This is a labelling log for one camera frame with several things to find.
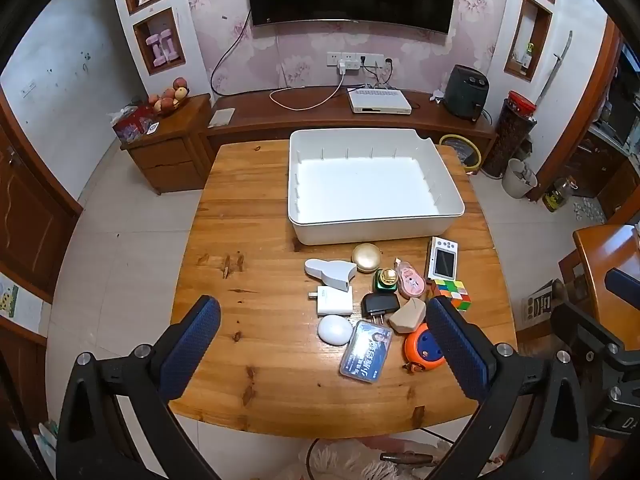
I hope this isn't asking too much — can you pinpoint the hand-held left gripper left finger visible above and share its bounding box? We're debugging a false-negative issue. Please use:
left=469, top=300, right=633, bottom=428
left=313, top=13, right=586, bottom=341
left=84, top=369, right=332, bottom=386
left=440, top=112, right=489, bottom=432
left=56, top=295, right=222, bottom=480

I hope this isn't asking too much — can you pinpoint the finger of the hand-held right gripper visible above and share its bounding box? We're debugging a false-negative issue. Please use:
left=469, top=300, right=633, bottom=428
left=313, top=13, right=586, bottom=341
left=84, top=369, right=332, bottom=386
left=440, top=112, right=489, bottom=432
left=551, top=300, right=640, bottom=367
left=604, top=268, right=640, bottom=301

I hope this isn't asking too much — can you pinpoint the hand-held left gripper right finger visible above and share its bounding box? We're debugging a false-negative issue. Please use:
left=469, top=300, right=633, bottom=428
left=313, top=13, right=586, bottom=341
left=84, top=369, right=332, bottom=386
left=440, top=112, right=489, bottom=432
left=425, top=296, right=591, bottom=480

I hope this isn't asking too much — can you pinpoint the orange blue tape measure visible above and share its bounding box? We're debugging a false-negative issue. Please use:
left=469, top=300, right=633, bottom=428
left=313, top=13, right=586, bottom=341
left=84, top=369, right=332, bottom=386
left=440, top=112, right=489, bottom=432
left=403, top=323, right=446, bottom=373

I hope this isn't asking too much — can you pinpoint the colourful puzzle cube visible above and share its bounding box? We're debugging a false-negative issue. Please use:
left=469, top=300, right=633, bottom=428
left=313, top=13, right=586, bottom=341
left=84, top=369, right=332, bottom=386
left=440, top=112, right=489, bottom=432
left=432, top=278, right=473, bottom=312

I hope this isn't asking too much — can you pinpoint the clear card box blue print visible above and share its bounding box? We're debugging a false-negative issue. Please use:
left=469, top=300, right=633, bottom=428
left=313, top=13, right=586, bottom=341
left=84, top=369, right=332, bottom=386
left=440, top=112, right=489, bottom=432
left=339, top=320, right=392, bottom=378

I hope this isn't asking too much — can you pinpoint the white plastic storage bin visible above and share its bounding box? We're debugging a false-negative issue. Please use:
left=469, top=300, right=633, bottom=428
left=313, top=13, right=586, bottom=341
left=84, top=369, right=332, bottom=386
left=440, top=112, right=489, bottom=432
left=287, top=128, right=465, bottom=246

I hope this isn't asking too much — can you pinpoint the wooden chair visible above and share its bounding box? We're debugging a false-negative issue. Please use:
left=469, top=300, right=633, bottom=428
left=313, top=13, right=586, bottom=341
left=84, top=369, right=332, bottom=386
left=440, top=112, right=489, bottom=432
left=557, top=225, right=640, bottom=331

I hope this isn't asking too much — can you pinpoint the pink correction tape dispenser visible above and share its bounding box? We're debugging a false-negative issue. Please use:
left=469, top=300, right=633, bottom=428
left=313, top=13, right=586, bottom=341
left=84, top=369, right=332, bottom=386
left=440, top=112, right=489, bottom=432
left=394, top=257, right=427, bottom=301

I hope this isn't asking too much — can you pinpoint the green perfume bottle gold cap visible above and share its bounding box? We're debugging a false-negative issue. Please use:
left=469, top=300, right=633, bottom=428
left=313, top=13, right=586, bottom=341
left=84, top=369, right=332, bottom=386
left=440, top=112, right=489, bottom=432
left=372, top=268, right=399, bottom=295

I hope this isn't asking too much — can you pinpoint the green yellow bottle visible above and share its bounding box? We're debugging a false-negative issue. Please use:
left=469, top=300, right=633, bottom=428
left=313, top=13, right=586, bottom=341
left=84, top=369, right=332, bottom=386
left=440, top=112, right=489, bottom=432
left=542, top=177, right=576, bottom=212

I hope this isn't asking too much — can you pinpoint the white egg-shaped gadget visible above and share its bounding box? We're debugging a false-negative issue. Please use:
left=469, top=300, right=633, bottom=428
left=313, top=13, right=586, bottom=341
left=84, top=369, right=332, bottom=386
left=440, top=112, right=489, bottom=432
left=317, top=314, right=354, bottom=346

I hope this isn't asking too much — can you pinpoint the gold round compact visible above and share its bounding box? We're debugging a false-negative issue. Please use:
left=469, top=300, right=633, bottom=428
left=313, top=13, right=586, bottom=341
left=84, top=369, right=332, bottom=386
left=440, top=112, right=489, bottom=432
left=351, top=242, right=383, bottom=274

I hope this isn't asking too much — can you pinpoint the white nozzle-shaped gadget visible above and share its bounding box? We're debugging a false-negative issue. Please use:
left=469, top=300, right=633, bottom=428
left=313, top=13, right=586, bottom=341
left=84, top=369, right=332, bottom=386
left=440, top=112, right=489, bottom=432
left=304, top=257, right=357, bottom=292

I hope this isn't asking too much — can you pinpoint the white bucket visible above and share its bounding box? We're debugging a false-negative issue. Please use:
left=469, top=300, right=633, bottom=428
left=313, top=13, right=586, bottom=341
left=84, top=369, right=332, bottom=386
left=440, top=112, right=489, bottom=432
left=501, top=158, right=538, bottom=200

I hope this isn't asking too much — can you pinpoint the shaggy rug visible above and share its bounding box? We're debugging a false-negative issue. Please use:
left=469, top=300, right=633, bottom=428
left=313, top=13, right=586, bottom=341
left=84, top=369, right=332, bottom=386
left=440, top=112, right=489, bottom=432
left=300, top=437, right=451, bottom=480

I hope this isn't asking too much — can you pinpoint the wooden side cabinet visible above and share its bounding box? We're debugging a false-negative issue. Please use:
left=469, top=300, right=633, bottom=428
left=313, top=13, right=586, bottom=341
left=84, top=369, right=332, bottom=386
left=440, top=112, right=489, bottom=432
left=120, top=94, right=213, bottom=196

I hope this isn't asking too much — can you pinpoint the tall canister red lid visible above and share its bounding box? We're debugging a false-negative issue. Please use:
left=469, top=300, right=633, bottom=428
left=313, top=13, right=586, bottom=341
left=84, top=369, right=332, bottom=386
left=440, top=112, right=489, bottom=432
left=481, top=91, right=537, bottom=180

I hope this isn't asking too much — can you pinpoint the wooden door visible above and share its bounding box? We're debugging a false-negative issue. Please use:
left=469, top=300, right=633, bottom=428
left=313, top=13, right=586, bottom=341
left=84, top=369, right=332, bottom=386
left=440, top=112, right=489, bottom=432
left=0, top=90, right=83, bottom=306

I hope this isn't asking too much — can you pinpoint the red tissue box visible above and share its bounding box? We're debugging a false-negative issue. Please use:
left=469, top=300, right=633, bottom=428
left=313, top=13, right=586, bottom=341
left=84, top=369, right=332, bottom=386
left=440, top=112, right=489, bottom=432
left=111, top=105, right=156, bottom=142

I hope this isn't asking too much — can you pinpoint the sheathed sword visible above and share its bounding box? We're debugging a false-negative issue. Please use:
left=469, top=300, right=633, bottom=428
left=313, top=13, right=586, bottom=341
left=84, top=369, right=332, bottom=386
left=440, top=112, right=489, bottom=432
left=537, top=30, right=573, bottom=106

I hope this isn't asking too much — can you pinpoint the low wooden television bench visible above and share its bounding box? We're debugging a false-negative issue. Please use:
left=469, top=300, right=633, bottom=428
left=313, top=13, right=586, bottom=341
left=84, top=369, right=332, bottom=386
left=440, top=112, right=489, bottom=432
left=207, top=89, right=498, bottom=153

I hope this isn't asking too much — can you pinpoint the bowl of peaches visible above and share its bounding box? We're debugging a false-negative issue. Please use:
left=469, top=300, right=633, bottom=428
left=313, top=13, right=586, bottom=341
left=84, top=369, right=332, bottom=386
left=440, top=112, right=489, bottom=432
left=148, top=77, right=191, bottom=113

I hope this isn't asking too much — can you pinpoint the black air fryer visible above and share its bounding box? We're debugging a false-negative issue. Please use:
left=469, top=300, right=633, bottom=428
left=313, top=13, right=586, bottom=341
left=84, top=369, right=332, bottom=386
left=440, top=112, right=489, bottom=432
left=442, top=64, right=490, bottom=122

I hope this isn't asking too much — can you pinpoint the white set-top box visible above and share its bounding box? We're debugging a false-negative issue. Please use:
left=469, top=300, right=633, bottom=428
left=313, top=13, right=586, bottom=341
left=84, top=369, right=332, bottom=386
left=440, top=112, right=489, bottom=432
left=347, top=87, right=412, bottom=115

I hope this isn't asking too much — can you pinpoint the pink dumbbell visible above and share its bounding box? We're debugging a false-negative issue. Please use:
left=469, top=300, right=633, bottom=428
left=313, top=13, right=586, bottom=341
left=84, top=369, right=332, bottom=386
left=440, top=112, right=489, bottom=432
left=145, top=35, right=168, bottom=66
left=160, top=31, right=185, bottom=63

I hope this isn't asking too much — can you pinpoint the black wall charger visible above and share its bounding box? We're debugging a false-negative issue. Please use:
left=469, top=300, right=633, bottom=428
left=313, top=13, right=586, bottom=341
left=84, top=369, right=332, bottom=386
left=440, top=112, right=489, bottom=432
left=361, top=291, right=401, bottom=328

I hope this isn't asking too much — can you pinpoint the white handheld camera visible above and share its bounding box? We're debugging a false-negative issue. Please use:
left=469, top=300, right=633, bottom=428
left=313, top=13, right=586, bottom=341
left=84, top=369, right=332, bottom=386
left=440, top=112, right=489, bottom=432
left=425, top=236, right=460, bottom=281

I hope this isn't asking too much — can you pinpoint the white wall charger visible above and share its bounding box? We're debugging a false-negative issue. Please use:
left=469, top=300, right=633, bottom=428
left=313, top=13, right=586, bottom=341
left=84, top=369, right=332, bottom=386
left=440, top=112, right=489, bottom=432
left=307, top=286, right=352, bottom=317

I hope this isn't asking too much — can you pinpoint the white charging cable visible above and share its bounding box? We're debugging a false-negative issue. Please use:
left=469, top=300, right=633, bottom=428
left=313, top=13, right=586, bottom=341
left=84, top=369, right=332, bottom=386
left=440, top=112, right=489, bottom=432
left=270, top=71, right=346, bottom=111

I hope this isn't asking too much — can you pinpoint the black television cable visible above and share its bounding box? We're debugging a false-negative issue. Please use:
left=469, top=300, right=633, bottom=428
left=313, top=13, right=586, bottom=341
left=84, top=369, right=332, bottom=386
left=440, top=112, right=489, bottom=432
left=210, top=10, right=252, bottom=96

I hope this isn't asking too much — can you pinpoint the white wall outlet strip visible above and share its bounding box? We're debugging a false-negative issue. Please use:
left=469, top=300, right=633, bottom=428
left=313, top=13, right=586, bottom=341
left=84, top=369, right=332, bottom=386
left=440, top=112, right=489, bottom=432
left=326, top=51, right=386, bottom=68

